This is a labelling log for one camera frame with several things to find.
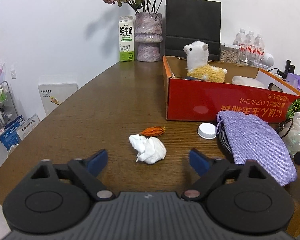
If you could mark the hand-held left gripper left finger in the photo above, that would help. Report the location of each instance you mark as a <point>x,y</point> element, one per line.
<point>97,161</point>

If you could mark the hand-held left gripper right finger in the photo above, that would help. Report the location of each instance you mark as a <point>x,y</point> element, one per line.
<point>198,161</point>

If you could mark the white bottle cap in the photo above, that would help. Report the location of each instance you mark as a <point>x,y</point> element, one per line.
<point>206,130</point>

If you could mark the white tissue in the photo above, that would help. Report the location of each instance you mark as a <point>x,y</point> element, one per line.
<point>150,150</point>

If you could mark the purple woven pouch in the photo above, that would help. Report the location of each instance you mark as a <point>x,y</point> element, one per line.
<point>252,140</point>

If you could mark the red cardboard box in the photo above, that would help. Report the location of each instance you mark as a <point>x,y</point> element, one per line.
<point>202,102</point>

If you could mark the translucent plastic container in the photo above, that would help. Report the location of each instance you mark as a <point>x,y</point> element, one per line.
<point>245,81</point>

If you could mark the yellow white plush alpaca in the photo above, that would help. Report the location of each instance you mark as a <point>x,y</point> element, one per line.
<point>197,57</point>

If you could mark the brown wooden desktop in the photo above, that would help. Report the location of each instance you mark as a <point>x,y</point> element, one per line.
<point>102,100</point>

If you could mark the crumpled iridescent plastic bag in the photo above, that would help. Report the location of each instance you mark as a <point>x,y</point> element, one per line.
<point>298,135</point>

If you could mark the orange dried flower husk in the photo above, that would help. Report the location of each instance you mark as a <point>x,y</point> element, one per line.
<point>152,131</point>

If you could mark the white board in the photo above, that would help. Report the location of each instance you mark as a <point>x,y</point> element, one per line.
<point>57,97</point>

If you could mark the white sign card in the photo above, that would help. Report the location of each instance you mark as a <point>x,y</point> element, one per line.
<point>28,128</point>

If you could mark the purple tissue pack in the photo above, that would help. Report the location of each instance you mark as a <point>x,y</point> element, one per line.
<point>296,81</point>

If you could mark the white power adapter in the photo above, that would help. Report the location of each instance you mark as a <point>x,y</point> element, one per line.
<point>277,72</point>

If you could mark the black upright box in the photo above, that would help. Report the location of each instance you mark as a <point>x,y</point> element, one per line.
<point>289,67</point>

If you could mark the white round speaker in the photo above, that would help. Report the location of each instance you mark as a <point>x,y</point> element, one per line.
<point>268,59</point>

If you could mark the clear snack jar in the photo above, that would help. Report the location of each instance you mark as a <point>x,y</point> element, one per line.
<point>229,53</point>

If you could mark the red label water bottle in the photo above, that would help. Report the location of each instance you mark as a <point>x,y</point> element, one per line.
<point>250,43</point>
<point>260,46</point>
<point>240,40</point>

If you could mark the white green milk carton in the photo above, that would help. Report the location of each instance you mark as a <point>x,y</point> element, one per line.
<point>126,40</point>

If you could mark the purple marbled vase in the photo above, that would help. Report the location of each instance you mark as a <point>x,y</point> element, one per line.
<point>148,37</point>

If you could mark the black paper bag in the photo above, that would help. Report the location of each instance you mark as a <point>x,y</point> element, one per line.
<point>192,22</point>

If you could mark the white wall socket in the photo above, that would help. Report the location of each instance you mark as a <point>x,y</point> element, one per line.
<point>13,74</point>

